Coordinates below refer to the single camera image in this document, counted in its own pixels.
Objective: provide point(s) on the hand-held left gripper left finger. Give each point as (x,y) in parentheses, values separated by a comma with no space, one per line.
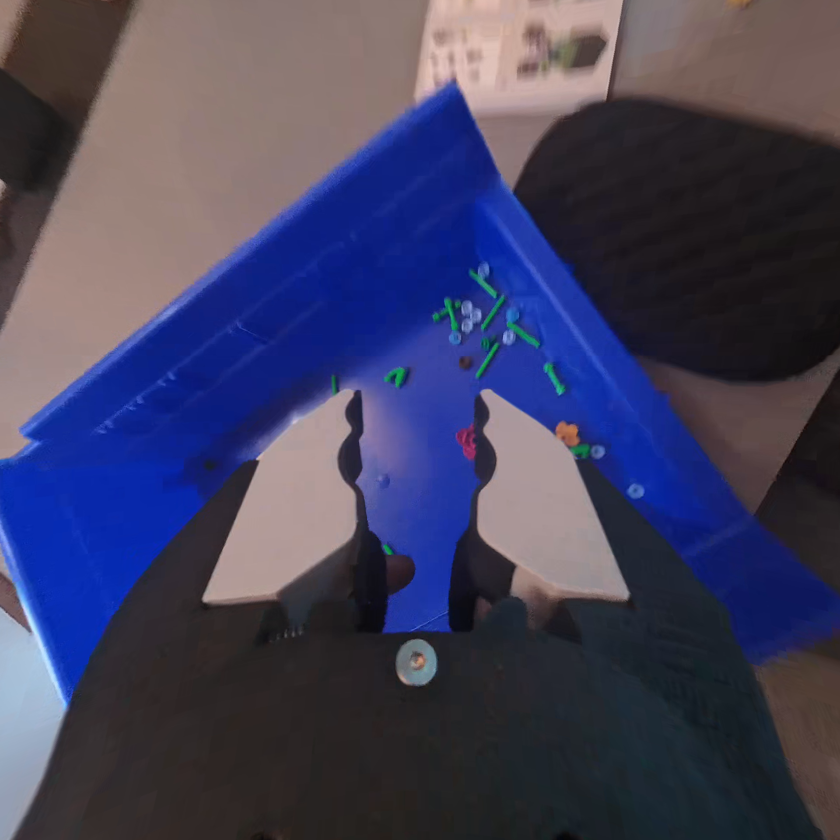
(289,512)

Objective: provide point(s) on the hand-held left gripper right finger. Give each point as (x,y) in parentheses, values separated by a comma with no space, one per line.
(544,518)

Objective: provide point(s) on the pink flower brick piece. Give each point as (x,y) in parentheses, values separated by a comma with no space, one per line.
(467,441)

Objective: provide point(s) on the blue plastic box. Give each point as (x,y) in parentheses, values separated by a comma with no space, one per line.
(295,315)

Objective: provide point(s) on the orange flower brick piece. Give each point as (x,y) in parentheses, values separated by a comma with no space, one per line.
(568,432)

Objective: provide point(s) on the scattered green stick brick pieces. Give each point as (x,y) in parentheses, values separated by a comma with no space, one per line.
(493,312)

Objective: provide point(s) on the scattered clear round brick studs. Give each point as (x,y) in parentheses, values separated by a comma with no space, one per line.
(467,308)

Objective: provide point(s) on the black egg-crate foam pad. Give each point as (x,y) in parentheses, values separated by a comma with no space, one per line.
(689,229)

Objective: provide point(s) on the brick instruction booklet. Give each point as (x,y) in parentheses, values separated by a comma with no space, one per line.
(499,65)

